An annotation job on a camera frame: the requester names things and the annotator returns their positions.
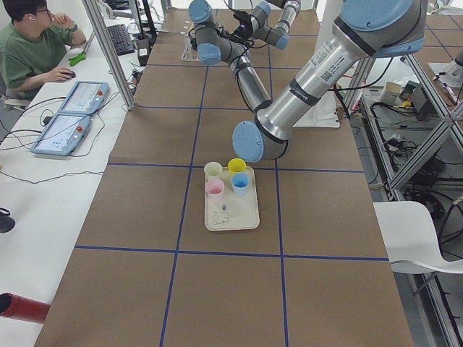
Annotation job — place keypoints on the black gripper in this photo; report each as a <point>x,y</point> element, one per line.
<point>240,30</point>

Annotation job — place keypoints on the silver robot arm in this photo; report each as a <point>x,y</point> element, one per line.
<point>363,29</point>
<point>257,24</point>

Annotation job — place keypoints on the yellow plastic cup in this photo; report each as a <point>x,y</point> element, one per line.
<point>236,165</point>

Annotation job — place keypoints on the pale green plastic cup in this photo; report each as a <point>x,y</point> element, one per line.
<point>212,170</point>

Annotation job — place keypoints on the blue plastic cup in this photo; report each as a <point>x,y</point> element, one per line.
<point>240,183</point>

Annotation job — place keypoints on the pink plastic cup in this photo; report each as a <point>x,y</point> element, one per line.
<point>214,189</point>

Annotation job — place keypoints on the black computer keyboard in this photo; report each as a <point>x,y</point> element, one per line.
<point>121,40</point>

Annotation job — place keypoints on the upper teach pendant tablet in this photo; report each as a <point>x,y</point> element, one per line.
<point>85,97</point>

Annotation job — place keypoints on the teach pendant tablet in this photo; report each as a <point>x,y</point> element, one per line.
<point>85,97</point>
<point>62,135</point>

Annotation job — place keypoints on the green plastic clamp tool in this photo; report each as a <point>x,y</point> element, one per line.
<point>73,61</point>

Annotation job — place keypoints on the black computer mouse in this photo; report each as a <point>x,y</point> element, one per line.
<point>69,73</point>

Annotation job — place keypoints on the cream plastic serving tray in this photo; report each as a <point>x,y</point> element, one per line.
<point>233,212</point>

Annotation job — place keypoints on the lower teach pendant tablet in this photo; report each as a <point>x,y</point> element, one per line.
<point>62,135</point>

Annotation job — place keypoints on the person in green shirt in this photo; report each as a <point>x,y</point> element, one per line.
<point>32,46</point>

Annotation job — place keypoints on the white plastic chair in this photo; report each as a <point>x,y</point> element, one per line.
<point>411,240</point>

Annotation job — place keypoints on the red cylindrical bottle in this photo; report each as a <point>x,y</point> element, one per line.
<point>20,308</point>

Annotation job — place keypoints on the white wire cup rack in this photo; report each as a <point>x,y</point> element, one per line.
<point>189,54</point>

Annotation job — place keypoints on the aluminium frame pillar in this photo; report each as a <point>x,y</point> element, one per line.
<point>104,40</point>

